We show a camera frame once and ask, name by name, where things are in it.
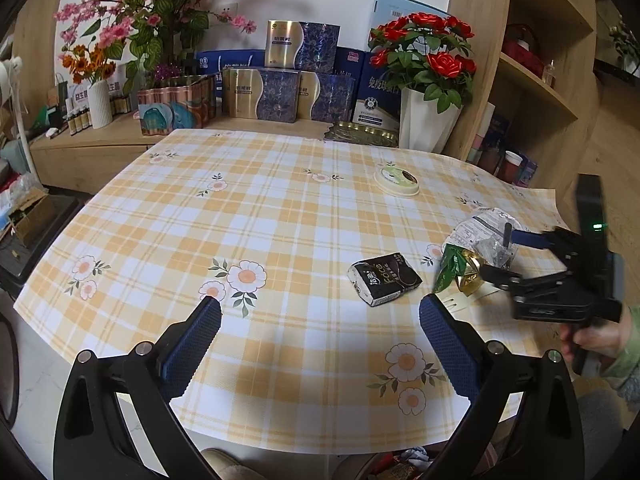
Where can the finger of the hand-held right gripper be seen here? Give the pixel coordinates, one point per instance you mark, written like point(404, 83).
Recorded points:
point(530, 240)
point(502, 278)

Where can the pink blossom arrangement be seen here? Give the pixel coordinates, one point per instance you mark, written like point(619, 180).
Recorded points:
point(150, 5)

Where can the wooden shelf unit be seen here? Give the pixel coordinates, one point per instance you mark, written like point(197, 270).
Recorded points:
point(537, 82)

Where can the wooden sideboard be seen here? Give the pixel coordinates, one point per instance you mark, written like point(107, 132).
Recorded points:
point(90, 160)

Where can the blue white carton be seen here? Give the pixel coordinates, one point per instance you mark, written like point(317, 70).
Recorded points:
point(372, 95)

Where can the black case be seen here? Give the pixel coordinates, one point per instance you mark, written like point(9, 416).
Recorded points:
point(35, 260)

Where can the white wall socket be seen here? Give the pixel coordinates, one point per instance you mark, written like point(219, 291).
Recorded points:
point(230, 8)

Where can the stack of pastel cups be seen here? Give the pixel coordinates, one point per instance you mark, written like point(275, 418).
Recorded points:
point(480, 145)

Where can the red paper cup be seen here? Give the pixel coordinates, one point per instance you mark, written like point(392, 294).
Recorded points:
point(509, 167)

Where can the blue flat box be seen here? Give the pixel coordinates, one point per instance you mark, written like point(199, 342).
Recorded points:
point(225, 60)

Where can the gold tray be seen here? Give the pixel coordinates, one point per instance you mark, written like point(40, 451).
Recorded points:
point(360, 133)

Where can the glass vase with flowers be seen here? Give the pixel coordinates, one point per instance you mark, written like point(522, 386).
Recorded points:
point(625, 42)

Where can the row of small dropper bottles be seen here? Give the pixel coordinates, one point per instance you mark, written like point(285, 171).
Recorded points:
point(75, 122)

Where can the person's right hand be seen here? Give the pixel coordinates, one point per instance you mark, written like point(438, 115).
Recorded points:
point(612, 340)

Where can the large light blue box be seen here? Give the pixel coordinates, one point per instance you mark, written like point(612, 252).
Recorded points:
point(387, 10)

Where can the beige slipper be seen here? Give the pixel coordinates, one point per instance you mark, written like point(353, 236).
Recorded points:
point(225, 467)

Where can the person's grey fleece trousers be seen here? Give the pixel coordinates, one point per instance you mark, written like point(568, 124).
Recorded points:
point(600, 410)

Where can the clear plastic wrapper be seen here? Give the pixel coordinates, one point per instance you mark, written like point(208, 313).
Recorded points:
point(480, 230)

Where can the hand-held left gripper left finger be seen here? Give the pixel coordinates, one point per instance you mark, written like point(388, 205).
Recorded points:
point(192, 347)

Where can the person's right forearm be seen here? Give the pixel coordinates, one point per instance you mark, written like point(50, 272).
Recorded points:
point(631, 365)

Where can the cardboard box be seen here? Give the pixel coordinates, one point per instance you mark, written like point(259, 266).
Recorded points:
point(35, 215)

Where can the yellow checked tablecloth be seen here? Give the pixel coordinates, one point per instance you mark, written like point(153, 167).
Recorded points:
point(280, 240)

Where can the orange flowers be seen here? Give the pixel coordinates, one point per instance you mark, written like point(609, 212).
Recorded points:
point(85, 62)

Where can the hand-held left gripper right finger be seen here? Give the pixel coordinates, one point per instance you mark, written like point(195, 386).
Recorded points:
point(450, 347)

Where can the red basket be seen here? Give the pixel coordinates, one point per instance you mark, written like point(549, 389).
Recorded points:
point(522, 57)

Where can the red rose bouquet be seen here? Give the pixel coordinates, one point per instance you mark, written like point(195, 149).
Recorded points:
point(440, 62)

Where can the gold blue gift box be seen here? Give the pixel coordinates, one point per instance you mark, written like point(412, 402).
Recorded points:
point(305, 45)
point(260, 95)
point(325, 95)

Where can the pale wooden fork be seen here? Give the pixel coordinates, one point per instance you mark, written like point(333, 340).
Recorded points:
point(465, 300)

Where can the green gold foil wrapper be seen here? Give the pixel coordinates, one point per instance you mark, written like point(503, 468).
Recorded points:
point(450, 265)

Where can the small glass bottle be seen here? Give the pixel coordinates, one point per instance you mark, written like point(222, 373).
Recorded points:
point(549, 76)

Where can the white angular vase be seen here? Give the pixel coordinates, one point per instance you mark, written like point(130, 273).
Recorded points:
point(425, 120)

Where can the dark blue picture box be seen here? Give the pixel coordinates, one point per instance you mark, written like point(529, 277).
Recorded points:
point(500, 130)

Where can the white ribbed vase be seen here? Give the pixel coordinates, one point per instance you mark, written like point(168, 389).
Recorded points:
point(100, 105)

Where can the striped gift box with teal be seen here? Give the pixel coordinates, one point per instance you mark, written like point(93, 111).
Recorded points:
point(195, 97)

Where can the black tissue packet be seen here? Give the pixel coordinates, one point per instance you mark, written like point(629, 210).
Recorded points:
point(385, 280)

